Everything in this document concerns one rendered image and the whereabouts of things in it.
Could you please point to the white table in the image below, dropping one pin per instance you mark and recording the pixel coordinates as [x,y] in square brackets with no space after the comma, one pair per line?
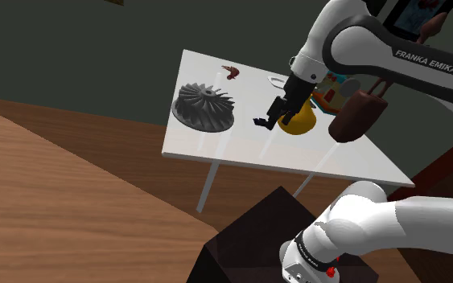
[249,145]

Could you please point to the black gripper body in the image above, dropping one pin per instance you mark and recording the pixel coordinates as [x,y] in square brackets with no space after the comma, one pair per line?
[297,92]

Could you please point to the yellow funnel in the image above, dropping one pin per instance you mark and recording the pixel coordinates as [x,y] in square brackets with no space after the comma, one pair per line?
[302,122]

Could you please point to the dark grey turbine impeller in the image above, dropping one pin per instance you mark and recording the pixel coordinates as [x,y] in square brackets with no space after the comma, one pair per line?
[204,107]

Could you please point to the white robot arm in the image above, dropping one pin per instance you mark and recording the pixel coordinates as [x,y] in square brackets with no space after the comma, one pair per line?
[367,47]

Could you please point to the small red figure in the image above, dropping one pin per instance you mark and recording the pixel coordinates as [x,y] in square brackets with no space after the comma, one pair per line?
[232,72]

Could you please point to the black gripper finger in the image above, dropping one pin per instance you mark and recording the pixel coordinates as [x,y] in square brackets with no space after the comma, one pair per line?
[275,109]
[289,118]

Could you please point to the dark robot stand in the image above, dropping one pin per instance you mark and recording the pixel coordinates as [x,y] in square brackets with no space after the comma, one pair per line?
[249,243]

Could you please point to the colourful box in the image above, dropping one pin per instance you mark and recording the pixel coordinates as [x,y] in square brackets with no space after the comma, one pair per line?
[330,96]

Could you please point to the black framed picture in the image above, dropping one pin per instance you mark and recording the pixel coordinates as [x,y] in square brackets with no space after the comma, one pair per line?
[414,17]

